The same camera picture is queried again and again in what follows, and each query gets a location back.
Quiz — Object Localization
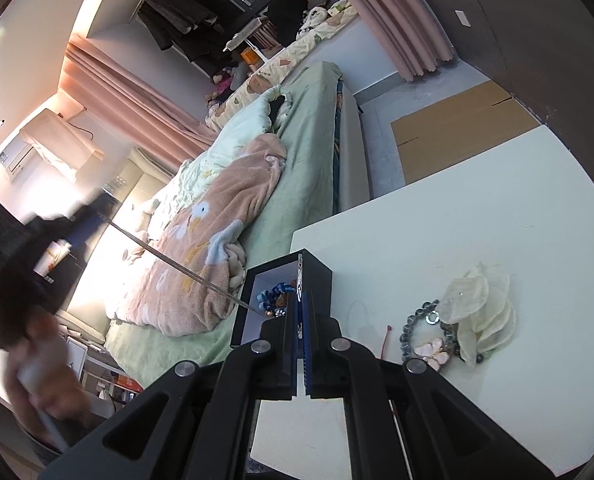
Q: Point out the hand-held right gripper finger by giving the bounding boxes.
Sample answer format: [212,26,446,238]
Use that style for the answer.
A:
[302,300,584,480]
[42,304,302,480]

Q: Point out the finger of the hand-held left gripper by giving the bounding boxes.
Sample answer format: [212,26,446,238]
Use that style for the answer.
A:
[68,194,116,252]

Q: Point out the black jewelry box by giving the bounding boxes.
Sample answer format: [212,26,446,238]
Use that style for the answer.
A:
[229,248,334,356]

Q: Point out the silver chain necklace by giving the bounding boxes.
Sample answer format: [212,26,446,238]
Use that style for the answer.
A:
[104,220,270,317]

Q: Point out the person's left hand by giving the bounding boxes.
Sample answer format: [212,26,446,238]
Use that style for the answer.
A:
[4,309,94,442]

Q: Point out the white cup with straw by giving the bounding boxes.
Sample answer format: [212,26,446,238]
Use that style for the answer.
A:
[34,240,72,279]

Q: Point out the beige padded headboard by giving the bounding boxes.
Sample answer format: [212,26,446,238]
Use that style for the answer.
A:
[59,147,174,331]

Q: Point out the white air conditioner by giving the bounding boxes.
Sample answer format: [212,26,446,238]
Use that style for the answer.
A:
[19,110,106,184]

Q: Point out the pink butterfly hair clip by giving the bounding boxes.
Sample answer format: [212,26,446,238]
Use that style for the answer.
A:
[413,338,450,372]

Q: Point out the pink fleece blanket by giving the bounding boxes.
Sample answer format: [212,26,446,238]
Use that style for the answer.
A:
[106,134,288,337]

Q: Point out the pink curtain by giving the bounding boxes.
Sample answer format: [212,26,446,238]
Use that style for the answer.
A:
[64,35,218,172]
[309,0,456,82]

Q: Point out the light green quilt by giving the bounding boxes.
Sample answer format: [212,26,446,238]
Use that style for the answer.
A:
[177,85,296,202]

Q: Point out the white petal flower accessory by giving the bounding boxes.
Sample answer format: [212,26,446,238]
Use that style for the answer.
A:
[436,261,518,367]

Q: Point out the bed with green sheet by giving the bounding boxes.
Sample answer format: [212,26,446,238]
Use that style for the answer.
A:
[104,60,374,386]

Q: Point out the pile of plush toys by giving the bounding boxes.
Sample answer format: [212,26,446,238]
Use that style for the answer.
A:
[206,64,250,107]

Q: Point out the dark hanging clothes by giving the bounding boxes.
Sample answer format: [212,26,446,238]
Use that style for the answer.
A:
[139,0,250,74]

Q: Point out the floral cream quilt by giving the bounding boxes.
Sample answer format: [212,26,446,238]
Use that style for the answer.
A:
[206,1,360,134]

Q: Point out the white drying rack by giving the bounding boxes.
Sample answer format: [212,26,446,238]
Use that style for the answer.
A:
[223,16,278,69]

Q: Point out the flat brown cardboard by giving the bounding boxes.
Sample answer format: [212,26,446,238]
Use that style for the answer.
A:
[391,80,542,187]

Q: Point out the blue bead bracelet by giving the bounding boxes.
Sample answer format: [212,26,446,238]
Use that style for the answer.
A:
[256,280,298,319]

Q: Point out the grey bead bracelet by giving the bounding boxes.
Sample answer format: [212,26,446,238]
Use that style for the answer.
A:
[399,299,488,366]

